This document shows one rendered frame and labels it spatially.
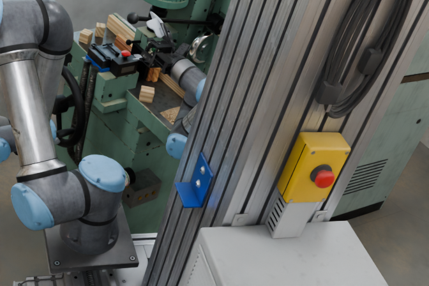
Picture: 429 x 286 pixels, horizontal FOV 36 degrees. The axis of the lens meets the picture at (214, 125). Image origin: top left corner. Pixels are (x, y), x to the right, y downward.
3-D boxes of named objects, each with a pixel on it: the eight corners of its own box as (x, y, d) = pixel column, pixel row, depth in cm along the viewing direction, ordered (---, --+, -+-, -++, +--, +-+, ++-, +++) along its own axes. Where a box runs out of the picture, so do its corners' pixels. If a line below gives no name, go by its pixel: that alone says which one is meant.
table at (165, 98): (39, 51, 229) (41, 36, 225) (110, 38, 249) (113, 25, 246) (142, 154, 199) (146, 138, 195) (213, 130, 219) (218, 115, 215)
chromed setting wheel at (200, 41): (183, 62, 225) (192, 32, 218) (209, 57, 234) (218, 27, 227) (189, 67, 224) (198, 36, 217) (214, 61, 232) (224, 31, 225)
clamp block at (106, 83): (76, 79, 216) (80, 55, 211) (109, 71, 225) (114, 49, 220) (101, 104, 208) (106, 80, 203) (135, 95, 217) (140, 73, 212)
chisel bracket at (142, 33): (131, 48, 225) (136, 27, 220) (162, 43, 235) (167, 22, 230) (143, 59, 222) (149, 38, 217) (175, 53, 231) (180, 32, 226)
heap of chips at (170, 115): (159, 112, 208) (160, 108, 207) (182, 106, 214) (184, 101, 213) (173, 125, 204) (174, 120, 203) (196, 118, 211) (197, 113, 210)
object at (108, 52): (85, 57, 211) (88, 43, 207) (113, 52, 218) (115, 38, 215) (108, 79, 204) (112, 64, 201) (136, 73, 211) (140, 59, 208)
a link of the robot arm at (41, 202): (95, 217, 153) (42, -12, 151) (36, 235, 143) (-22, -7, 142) (72, 218, 162) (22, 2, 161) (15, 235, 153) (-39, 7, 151)
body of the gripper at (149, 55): (145, 36, 189) (171, 57, 183) (166, 35, 196) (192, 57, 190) (136, 58, 193) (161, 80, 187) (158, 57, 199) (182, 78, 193)
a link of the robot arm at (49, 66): (71, -17, 162) (40, 126, 192) (30, -14, 155) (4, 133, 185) (94, 10, 157) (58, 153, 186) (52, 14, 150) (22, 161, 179)
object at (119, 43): (112, 50, 231) (115, 37, 228) (116, 49, 232) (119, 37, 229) (147, 81, 221) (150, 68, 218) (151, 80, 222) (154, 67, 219)
